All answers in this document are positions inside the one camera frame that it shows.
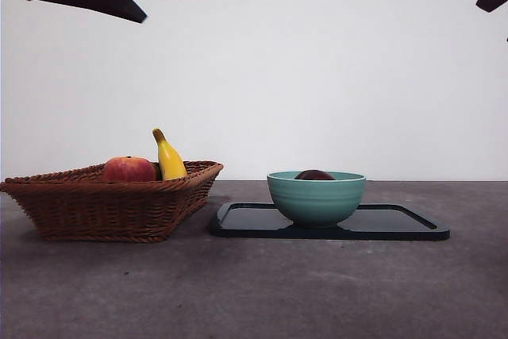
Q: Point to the teal ribbed bowl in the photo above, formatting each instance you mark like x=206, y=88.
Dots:
x=317, y=204

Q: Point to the yellow banana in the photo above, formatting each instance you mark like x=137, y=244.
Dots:
x=170, y=160

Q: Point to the red orange peach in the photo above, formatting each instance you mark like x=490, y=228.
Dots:
x=129, y=170

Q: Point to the dark red plum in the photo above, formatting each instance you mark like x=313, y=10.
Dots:
x=315, y=175

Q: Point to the brown wicker basket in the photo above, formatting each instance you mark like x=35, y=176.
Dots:
x=99, y=212

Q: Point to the dark rectangular tray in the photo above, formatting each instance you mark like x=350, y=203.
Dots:
x=246, y=224

